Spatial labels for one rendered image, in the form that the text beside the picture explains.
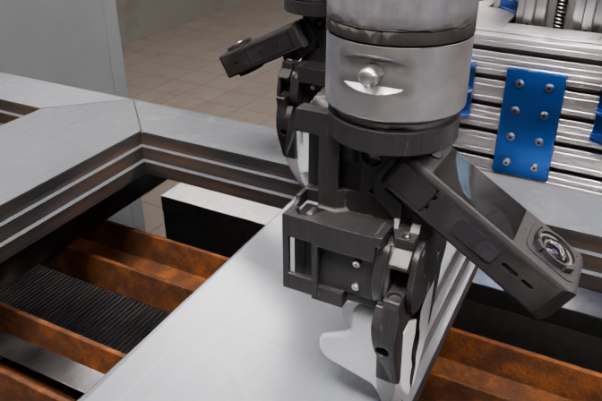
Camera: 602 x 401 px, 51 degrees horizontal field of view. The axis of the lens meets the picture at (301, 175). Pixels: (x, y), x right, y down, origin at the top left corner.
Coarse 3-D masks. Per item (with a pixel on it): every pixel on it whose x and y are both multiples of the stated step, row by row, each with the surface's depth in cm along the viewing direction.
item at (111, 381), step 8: (112, 376) 45; (104, 384) 44; (112, 384) 44; (120, 384) 44; (128, 384) 44; (96, 392) 44; (104, 392) 44; (112, 392) 44; (120, 392) 44; (128, 392) 44; (136, 392) 44; (144, 392) 44; (88, 400) 43; (96, 400) 43; (104, 400) 43; (112, 400) 43; (120, 400) 43; (128, 400) 43; (136, 400) 43; (144, 400) 43; (152, 400) 43; (160, 400) 43; (168, 400) 43
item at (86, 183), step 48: (144, 144) 84; (192, 144) 81; (48, 192) 72; (96, 192) 77; (240, 192) 78; (288, 192) 76; (0, 240) 66; (576, 240) 62; (432, 336) 53; (96, 384) 44
